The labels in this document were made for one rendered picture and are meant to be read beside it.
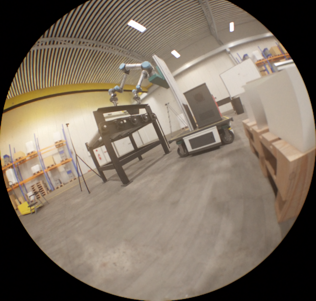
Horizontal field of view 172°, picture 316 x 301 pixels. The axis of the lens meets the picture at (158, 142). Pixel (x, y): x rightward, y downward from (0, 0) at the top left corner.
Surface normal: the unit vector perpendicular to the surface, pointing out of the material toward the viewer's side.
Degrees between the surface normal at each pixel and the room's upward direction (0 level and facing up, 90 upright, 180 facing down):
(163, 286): 0
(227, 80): 90
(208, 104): 90
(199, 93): 90
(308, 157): 90
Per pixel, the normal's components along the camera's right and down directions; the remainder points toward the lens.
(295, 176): -0.55, 0.30
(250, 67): -0.81, 0.39
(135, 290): -0.40, -0.91
